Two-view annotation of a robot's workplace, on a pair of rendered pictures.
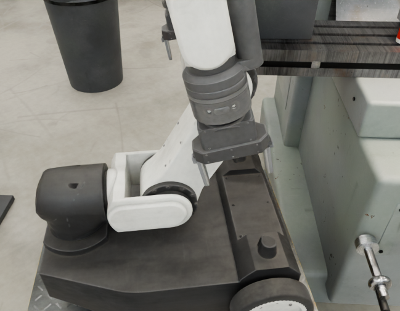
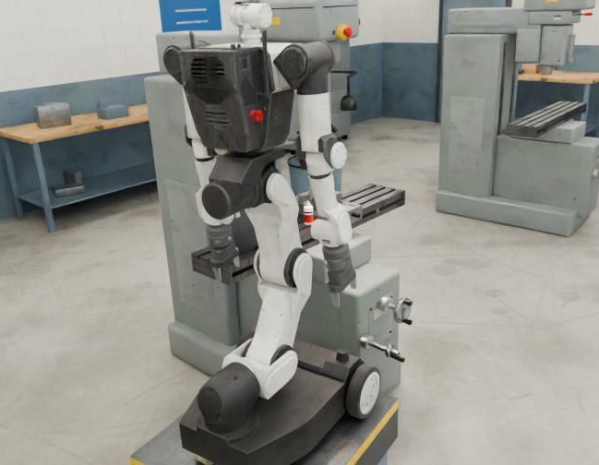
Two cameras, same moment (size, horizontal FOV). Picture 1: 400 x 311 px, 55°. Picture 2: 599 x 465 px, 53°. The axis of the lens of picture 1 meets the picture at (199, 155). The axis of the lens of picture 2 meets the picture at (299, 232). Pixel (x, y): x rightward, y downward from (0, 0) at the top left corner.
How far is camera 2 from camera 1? 1.62 m
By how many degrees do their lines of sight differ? 46
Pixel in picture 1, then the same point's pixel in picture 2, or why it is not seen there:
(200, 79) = (341, 250)
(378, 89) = (318, 252)
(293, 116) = (230, 315)
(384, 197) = (362, 304)
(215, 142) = (343, 279)
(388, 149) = not seen: hidden behind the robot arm
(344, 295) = not seen: hidden behind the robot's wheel
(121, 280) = (293, 422)
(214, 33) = (348, 229)
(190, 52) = (343, 238)
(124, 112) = (15, 423)
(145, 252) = (286, 406)
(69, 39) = not seen: outside the picture
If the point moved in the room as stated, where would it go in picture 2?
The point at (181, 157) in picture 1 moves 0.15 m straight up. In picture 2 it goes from (284, 324) to (281, 286)
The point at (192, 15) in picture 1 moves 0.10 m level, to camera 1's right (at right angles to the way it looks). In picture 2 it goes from (343, 225) to (362, 216)
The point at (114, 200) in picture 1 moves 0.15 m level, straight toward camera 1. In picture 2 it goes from (266, 370) to (308, 378)
